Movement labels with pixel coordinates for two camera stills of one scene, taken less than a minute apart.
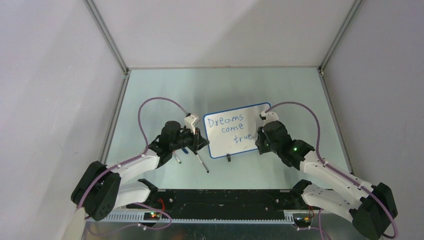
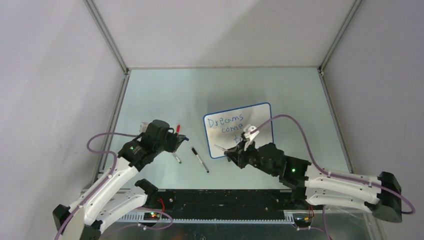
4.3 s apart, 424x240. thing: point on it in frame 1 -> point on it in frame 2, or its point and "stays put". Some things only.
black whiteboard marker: (201, 162) stays put
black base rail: (226, 204) stays put
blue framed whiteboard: (233, 131) stays put
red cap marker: (176, 156) stays put
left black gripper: (199, 142) -> (176, 140)
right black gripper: (262, 148) -> (238, 154)
